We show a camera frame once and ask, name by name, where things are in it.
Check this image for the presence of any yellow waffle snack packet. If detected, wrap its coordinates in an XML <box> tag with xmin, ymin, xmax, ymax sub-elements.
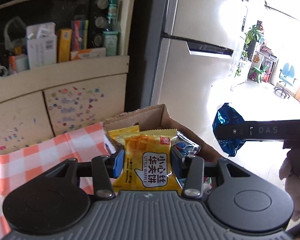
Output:
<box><xmin>113</xmin><ymin>128</ymin><xmax>181</xmax><ymax>193</ymax></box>

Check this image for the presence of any blue foil snack bag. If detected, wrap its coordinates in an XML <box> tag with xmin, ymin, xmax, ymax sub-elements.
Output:
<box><xmin>212</xmin><ymin>103</ymin><xmax>245</xmax><ymax>157</ymax></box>

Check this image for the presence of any light blue snack packet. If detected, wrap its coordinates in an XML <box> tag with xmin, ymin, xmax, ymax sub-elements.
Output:
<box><xmin>173</xmin><ymin>131</ymin><xmax>202</xmax><ymax>156</ymax></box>

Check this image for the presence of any cardboard box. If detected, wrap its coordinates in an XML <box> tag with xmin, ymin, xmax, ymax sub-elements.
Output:
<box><xmin>103</xmin><ymin>104</ymin><xmax>223</xmax><ymax>163</ymax></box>

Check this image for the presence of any blue office chair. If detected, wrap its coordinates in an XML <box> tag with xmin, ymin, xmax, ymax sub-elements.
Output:
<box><xmin>274</xmin><ymin>63</ymin><xmax>296</xmax><ymax>98</ymax></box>

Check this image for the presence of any beige cabinet with stickers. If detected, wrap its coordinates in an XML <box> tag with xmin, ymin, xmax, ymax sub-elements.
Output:
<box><xmin>0</xmin><ymin>0</ymin><xmax>134</xmax><ymax>155</ymax></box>

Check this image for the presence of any green potted plant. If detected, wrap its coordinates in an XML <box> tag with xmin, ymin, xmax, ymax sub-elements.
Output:
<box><xmin>241</xmin><ymin>24</ymin><xmax>263</xmax><ymax>60</ymax></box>

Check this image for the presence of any pink checkered tablecloth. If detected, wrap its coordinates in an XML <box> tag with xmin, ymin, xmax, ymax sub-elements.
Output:
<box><xmin>0</xmin><ymin>123</ymin><xmax>108</xmax><ymax>239</ymax></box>

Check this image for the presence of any orange white flat box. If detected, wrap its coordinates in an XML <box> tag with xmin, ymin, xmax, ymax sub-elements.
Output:
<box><xmin>70</xmin><ymin>47</ymin><xmax>106</xmax><ymax>61</ymax></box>

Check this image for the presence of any green glass bottle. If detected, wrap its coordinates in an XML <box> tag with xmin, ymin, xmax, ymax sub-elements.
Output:
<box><xmin>103</xmin><ymin>0</ymin><xmax>119</xmax><ymax>56</ymax></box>

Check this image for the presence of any orange slim box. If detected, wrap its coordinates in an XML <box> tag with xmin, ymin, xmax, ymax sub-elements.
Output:
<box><xmin>58</xmin><ymin>28</ymin><xmax>72</xmax><ymax>63</ymax></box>

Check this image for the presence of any white teal medicine box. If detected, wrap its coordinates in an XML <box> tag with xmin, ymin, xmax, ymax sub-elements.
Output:
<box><xmin>26</xmin><ymin>22</ymin><xmax>57</xmax><ymax>69</ymax></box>

